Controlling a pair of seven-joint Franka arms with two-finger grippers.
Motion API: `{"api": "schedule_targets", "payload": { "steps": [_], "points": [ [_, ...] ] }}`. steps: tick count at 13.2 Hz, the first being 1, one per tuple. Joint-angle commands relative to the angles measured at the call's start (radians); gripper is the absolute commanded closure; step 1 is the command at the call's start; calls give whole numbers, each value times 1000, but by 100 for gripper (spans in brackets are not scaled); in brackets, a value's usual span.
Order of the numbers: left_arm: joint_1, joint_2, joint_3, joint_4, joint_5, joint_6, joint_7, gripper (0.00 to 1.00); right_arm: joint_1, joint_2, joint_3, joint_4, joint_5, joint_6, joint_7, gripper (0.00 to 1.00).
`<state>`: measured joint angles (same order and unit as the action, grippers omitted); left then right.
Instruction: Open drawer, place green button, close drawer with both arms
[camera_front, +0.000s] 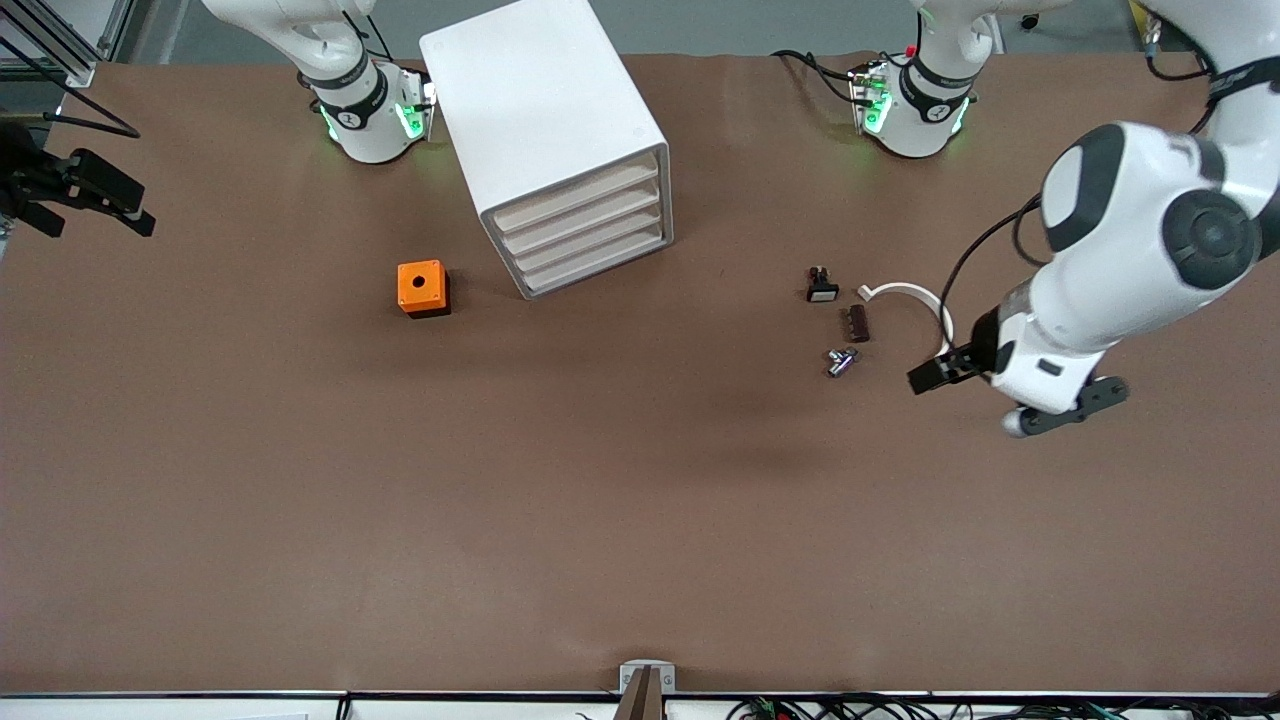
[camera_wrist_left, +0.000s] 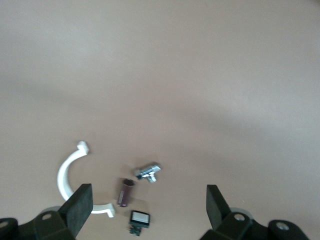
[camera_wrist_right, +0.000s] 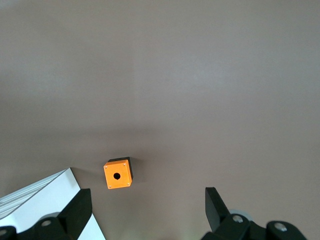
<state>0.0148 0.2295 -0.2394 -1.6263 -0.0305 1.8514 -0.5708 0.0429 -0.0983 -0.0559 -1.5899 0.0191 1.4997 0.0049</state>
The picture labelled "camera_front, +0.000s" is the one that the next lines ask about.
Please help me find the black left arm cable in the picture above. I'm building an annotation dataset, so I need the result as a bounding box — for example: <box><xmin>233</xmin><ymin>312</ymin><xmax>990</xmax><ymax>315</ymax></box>
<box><xmin>940</xmin><ymin>30</ymin><xmax>1216</xmax><ymax>356</ymax></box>

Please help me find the white table edge rail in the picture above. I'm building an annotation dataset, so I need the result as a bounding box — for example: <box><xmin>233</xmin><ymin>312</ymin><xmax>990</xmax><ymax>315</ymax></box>
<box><xmin>0</xmin><ymin>690</ymin><xmax>1280</xmax><ymax>720</ymax></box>

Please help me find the brown table mat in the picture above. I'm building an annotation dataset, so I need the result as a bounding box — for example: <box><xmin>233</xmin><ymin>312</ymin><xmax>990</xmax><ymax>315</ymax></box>
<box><xmin>0</xmin><ymin>50</ymin><xmax>1280</xmax><ymax>696</ymax></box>

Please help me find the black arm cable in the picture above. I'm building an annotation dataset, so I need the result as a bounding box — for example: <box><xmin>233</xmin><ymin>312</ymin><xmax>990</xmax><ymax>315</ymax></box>
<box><xmin>0</xmin><ymin>35</ymin><xmax>141</xmax><ymax>139</ymax></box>
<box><xmin>940</xmin><ymin>30</ymin><xmax>1216</xmax><ymax>356</ymax></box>

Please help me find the grey metal bracket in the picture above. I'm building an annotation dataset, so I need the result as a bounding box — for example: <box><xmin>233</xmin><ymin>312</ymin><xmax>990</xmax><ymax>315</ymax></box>
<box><xmin>619</xmin><ymin>660</ymin><xmax>677</xmax><ymax>696</ymax></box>

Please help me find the white curved plastic arc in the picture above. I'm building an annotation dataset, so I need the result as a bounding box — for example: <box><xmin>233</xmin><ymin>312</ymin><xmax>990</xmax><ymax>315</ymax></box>
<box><xmin>857</xmin><ymin>282</ymin><xmax>956</xmax><ymax>363</ymax></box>

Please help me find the black cable bundle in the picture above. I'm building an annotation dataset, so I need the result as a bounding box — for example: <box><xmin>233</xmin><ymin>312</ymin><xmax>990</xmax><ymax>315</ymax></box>
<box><xmin>725</xmin><ymin>693</ymin><xmax>1280</xmax><ymax>720</ymax></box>

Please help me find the black base power cable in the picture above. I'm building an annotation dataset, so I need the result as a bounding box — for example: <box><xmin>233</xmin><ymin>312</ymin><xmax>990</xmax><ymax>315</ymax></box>
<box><xmin>770</xmin><ymin>48</ymin><xmax>863</xmax><ymax>106</ymax></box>

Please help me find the orange box with hole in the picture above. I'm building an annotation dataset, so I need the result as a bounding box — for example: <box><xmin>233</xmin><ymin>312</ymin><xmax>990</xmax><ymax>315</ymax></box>
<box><xmin>396</xmin><ymin>259</ymin><xmax>451</xmax><ymax>320</ymax></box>

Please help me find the aluminium frame extrusion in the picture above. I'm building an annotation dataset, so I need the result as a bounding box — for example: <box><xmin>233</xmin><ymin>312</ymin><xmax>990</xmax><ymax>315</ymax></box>
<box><xmin>0</xmin><ymin>0</ymin><xmax>136</xmax><ymax>89</ymax></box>

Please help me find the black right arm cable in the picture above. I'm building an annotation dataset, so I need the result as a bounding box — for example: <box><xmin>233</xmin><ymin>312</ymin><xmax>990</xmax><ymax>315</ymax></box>
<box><xmin>0</xmin><ymin>35</ymin><xmax>141</xmax><ymax>139</ymax></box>

